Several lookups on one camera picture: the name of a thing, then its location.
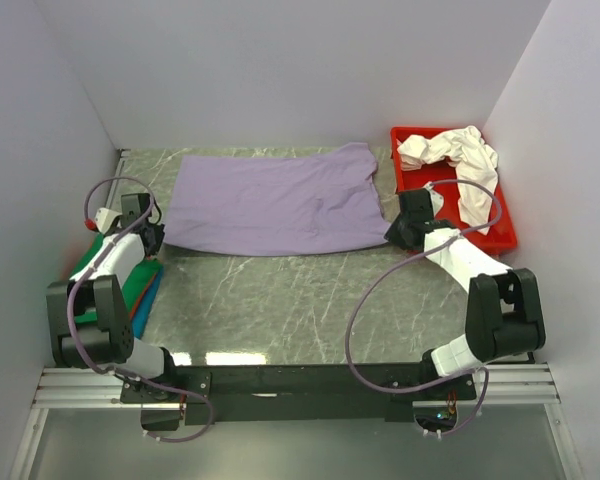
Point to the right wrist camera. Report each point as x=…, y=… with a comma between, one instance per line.
x=437, y=199

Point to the white t-shirt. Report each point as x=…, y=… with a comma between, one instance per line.
x=472, y=158

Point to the purple t-shirt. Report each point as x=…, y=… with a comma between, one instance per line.
x=319, y=204

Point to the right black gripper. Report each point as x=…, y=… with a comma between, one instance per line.
x=392, y=234

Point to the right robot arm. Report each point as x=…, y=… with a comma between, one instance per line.
x=503, y=315

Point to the green folded t-shirt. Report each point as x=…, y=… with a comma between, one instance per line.
x=83, y=262

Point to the red plastic bin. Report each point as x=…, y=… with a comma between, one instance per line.
x=501, y=237

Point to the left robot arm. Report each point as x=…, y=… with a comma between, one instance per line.
x=97, y=316

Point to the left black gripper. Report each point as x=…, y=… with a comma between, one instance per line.
x=159, y=236

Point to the blue folded t-shirt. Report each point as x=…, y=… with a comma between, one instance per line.
x=144, y=281

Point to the aluminium rail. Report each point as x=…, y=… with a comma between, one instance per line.
x=58, y=388

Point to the black base beam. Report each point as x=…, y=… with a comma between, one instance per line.
x=293, y=392

